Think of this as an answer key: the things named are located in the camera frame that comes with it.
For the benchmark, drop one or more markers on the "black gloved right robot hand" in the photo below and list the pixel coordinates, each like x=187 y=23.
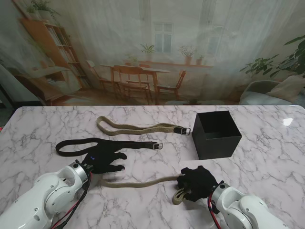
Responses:
x=200 y=182

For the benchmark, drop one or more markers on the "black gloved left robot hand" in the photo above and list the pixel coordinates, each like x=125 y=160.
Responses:
x=103 y=157

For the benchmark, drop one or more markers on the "beige braided belt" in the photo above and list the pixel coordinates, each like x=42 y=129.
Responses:
x=164 y=127
x=133 y=185

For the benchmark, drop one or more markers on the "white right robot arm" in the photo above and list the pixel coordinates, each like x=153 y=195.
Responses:
x=247 y=210

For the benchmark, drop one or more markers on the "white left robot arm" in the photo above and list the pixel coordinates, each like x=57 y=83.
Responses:
x=47 y=198

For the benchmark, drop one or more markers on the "black woven belt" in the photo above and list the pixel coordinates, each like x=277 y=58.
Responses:
x=140 y=144

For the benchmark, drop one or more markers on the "black square storage box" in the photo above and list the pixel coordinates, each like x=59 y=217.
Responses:
x=224 y=145

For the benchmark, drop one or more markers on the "printed room scene backdrop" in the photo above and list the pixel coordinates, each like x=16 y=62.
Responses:
x=152 y=47

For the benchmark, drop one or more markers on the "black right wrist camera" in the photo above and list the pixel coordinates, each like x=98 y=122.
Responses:
x=215 y=207

